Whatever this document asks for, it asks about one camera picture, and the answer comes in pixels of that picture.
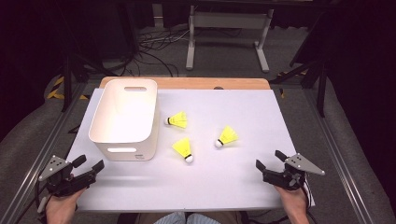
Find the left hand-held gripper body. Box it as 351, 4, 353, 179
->
37, 154, 97, 199

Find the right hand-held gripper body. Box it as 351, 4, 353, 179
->
262, 152, 326, 191

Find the yellow shuttlecock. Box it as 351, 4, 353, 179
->
163, 110, 189, 130
214, 124, 240, 149
171, 136, 194, 164

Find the white plastic storage bin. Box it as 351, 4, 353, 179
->
88, 77, 161, 162

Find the person's left hand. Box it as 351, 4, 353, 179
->
46, 188, 87, 224

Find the person's right hand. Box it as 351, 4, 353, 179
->
274, 185, 311, 224

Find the white board sheet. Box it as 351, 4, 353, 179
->
66, 88, 316, 213

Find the yellow black floor tape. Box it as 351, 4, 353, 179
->
46, 76, 91, 101

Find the black metal stand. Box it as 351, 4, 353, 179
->
269, 12, 331, 119

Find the black tripod stand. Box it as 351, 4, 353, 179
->
55, 0, 118, 113

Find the right hand-held gripper cable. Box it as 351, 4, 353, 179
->
300, 178, 317, 224

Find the aluminium rail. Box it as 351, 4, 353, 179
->
304, 88, 375, 224
0, 83, 92, 224

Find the black floor cable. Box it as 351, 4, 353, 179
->
136, 27, 191, 77

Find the white metal stand frame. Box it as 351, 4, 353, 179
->
185, 5, 275, 74

